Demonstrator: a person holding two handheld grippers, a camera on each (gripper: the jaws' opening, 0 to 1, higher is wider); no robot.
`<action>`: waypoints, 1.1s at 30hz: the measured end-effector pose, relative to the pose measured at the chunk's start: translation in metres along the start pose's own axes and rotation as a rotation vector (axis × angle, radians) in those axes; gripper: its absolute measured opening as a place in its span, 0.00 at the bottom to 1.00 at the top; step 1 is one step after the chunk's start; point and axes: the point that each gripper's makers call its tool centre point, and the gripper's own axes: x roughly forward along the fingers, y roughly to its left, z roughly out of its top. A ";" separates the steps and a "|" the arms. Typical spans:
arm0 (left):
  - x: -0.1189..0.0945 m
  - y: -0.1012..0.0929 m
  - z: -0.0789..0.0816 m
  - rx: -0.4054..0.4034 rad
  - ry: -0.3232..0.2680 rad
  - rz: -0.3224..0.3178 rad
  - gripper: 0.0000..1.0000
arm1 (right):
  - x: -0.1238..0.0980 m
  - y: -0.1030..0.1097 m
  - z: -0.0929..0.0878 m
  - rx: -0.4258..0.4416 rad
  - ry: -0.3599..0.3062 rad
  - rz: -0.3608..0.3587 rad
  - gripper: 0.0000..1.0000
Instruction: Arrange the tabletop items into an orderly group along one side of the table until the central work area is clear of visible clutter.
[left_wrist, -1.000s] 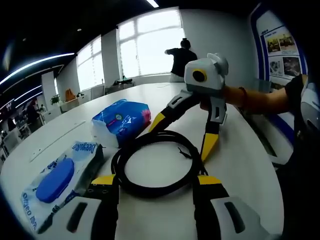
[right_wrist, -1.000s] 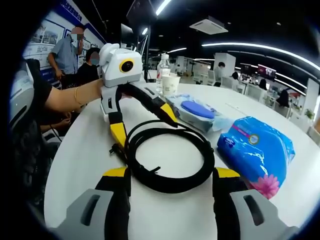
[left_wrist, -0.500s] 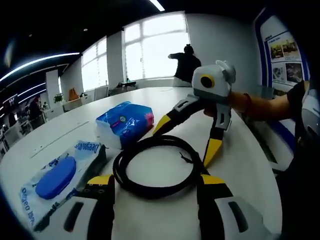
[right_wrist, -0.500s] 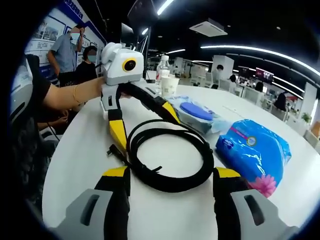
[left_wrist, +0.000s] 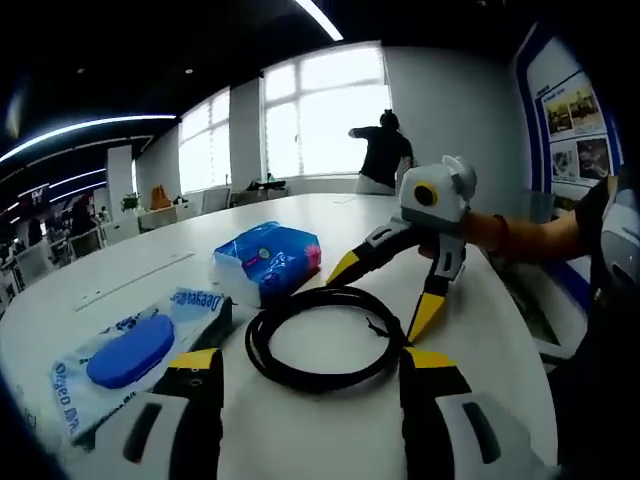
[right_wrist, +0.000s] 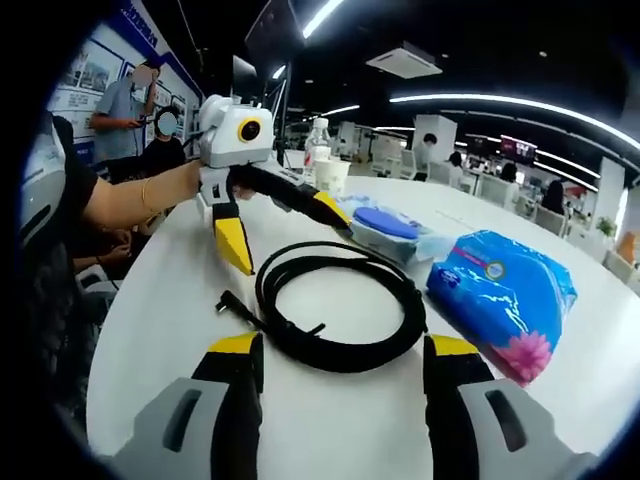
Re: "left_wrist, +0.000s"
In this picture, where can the hanging screen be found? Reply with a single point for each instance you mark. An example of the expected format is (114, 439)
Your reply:
(35, 195)

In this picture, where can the person's right hand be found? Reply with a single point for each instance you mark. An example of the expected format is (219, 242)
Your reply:
(429, 251)

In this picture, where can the blue white wall poster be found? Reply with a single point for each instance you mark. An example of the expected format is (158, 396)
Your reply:
(570, 115)

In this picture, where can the dark item on windowsill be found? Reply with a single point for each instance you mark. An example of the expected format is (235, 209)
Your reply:
(267, 182)

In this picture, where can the long ceiling light strip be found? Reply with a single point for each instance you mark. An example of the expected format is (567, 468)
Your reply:
(320, 20)
(125, 119)

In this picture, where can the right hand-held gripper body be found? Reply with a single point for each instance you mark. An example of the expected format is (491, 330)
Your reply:
(440, 200)

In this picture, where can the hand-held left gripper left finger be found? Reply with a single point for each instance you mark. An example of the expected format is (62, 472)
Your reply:
(150, 435)

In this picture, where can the white table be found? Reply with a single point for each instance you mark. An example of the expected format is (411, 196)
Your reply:
(310, 430)

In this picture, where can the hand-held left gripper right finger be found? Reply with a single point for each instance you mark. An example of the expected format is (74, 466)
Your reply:
(475, 435)

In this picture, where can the wet wipes pack blue lid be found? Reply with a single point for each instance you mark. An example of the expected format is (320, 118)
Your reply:
(130, 350)

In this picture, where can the white chest-worn device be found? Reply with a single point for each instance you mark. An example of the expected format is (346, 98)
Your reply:
(620, 240)

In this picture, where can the orange bag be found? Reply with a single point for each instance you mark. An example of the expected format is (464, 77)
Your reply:
(161, 197)

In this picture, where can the potted green plant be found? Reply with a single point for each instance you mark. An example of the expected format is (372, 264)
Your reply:
(131, 202)

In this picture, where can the blue tissue pack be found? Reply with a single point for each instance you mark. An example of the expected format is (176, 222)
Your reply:
(270, 255)

